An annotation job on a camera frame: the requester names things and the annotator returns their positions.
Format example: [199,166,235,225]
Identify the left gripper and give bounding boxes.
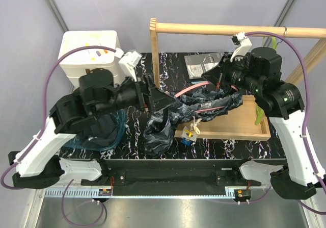
[95,70,177,117]

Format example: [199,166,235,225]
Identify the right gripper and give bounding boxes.
[202,53,263,94]

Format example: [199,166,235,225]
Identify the pink hanger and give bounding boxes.
[172,83,243,115]

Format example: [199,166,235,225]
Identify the patterned dark grey shorts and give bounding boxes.
[143,99,227,158]

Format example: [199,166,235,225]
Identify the lime green hanger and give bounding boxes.
[255,37,278,125]

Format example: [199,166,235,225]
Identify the dark navy shorts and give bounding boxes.
[76,113,123,149]

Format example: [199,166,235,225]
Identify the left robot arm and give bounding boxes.
[8,68,175,190]

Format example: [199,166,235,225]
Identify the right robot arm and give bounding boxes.
[202,47,325,200]

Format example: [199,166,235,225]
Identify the shorts price tag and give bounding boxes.
[181,117,202,146]

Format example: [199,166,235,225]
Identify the blue clipboard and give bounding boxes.
[191,81,206,84]

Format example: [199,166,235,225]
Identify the grey spiral notebook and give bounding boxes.
[184,52,224,82]

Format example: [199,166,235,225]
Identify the black marbled mat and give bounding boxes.
[59,53,285,159]

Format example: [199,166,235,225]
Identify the wooden tray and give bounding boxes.
[174,94,271,141]

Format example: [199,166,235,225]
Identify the wooden clothes rack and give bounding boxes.
[149,18,325,87]

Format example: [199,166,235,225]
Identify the teal plastic bin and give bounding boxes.
[62,110,127,152]

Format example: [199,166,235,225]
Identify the white drawer unit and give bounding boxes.
[58,30,124,88]

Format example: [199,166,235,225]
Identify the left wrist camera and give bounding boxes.
[118,50,142,81]

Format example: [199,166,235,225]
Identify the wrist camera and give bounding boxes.
[118,50,142,81]
[230,32,252,62]

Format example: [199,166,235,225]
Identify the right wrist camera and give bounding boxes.
[230,32,252,62]

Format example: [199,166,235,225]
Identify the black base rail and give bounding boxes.
[81,159,261,197]

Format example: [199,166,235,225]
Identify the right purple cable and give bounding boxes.
[244,31,326,217]

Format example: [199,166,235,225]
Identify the purple cable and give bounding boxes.
[0,46,120,225]
[244,31,326,217]

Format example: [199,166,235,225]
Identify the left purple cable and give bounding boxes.
[0,46,120,225]

